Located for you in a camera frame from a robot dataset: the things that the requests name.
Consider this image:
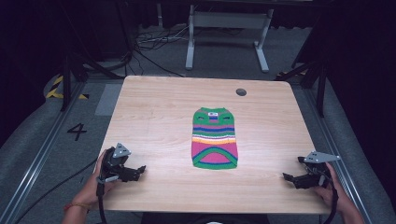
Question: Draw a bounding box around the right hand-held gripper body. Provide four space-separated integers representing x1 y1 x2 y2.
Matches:
297 150 342 189

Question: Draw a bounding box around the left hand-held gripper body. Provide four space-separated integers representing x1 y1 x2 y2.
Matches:
101 142 133 183

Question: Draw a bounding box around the striped knitted pet sweater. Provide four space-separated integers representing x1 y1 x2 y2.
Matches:
190 106 239 171

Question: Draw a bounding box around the person's right hand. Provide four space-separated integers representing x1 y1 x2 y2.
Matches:
312 161 355 215

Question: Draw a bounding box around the person's left hand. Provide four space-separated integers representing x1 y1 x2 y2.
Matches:
70 148 121 209

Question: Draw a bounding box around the grey floor plate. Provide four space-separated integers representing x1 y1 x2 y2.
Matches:
93 82 124 118

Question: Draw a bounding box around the person's dark clothing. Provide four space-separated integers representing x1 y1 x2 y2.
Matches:
140 212 269 224

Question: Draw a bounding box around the black metal stand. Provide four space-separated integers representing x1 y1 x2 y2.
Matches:
274 59 329 119
59 51 126 113

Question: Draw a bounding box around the yellow black hazard tape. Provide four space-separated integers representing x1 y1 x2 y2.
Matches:
45 75 91 101

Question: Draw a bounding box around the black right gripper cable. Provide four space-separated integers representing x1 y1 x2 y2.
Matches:
322 170 341 224

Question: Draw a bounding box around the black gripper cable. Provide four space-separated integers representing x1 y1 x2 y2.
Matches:
96 175 109 224
322 170 341 224

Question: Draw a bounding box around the metal floor rail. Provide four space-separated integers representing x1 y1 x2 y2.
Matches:
302 87 375 224
0 81 89 224

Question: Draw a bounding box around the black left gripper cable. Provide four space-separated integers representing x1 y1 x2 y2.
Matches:
96 175 109 224

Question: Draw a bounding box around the orange string bracelet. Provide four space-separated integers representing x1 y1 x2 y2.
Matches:
63 202 92 212

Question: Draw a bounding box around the thin black floor cable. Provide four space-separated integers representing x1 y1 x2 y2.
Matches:
14 158 100 224

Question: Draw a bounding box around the tangle of floor cables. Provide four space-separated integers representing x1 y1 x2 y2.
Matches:
133 23 191 78

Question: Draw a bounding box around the white metal table frame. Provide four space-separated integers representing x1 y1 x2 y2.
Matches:
185 4 276 74

